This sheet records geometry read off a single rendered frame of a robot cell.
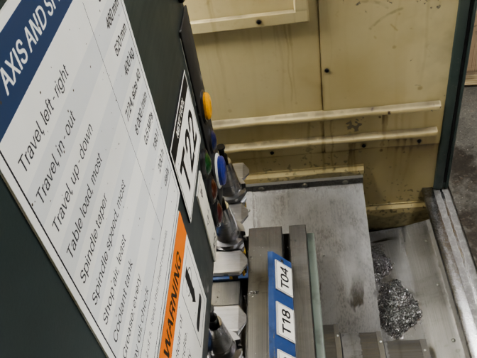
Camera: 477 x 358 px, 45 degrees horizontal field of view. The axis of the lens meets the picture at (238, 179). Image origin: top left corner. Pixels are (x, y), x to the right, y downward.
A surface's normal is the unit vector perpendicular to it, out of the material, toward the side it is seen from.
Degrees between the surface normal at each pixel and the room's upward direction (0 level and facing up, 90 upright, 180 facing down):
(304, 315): 0
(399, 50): 90
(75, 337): 90
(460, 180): 0
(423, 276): 17
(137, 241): 90
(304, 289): 0
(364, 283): 24
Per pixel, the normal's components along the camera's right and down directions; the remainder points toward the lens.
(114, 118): 0.99, -0.08
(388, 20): -0.04, 0.67
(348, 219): -0.13, -0.37
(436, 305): -0.43, -0.66
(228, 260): -0.14, -0.72
